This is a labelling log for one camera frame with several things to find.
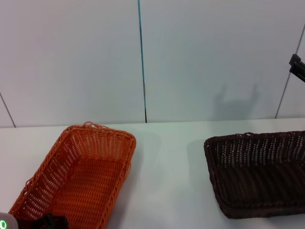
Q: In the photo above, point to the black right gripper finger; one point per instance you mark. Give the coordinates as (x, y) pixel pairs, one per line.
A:
(297, 66)

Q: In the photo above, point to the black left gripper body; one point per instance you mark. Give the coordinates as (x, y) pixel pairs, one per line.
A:
(47, 223)

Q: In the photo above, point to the orange woven plastic basket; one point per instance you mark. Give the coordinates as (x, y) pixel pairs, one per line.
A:
(90, 188)

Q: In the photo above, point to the dark brown woven basket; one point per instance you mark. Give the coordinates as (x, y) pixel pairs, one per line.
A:
(250, 188)

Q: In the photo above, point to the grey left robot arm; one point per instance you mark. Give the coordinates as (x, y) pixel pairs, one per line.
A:
(7, 221)

